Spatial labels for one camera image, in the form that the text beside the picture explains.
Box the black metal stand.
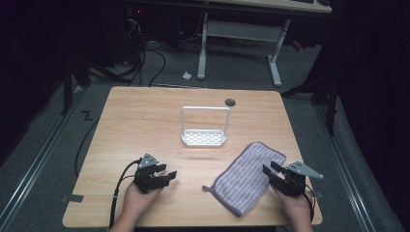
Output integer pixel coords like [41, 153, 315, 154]
[279, 75, 340, 137]
[60, 56, 93, 116]

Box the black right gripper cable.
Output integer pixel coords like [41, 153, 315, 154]
[303, 183, 316, 223]

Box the white drying rack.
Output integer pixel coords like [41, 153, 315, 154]
[180, 105, 232, 149]

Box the bundle of black cables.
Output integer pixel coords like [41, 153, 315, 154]
[124, 17, 167, 88]

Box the purple striped cloth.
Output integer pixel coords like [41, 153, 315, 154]
[202, 141, 287, 218]

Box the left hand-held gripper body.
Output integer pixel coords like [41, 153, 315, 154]
[133, 153, 172, 194]

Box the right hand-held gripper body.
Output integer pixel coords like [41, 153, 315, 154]
[274, 160, 324, 198]

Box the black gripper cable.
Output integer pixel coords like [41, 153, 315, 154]
[108, 159, 143, 230]
[303, 183, 316, 223]

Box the person's right hand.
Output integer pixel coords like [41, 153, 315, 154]
[272, 187, 313, 225]

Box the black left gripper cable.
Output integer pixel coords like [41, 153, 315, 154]
[108, 159, 143, 230]

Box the black floor cable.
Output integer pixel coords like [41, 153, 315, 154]
[73, 117, 101, 178]

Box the metal floor rail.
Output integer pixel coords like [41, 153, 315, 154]
[0, 86, 85, 228]
[312, 102, 377, 232]

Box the white-legged wooden desk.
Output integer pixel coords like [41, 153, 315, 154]
[196, 0, 333, 88]

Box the grey tape strip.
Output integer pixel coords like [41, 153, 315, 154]
[59, 192, 85, 204]

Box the person's left hand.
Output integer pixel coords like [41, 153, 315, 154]
[123, 182, 162, 220]

